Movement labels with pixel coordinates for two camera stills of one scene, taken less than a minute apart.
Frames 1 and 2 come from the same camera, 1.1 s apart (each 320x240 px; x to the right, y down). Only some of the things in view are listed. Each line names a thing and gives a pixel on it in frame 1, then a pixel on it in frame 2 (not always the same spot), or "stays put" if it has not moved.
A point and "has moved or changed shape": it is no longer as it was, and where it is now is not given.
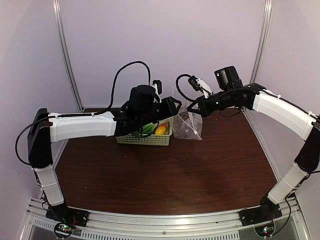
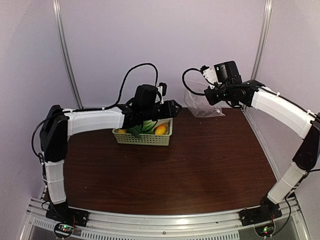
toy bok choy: x=148 y=128 stays put
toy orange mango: x=160 y=130 stays put
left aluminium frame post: x=57 y=14 stays put
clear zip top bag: x=187 y=125 has moved or changed shape
